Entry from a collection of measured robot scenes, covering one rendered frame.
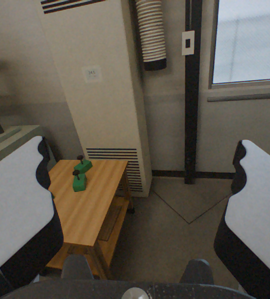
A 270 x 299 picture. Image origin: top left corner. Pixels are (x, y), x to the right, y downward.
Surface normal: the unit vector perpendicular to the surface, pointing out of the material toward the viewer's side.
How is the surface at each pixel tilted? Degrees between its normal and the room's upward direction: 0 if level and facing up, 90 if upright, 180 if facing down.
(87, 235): 0
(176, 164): 90
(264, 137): 90
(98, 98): 90
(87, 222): 0
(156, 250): 0
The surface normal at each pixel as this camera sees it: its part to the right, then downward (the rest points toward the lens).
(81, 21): -0.22, 0.54
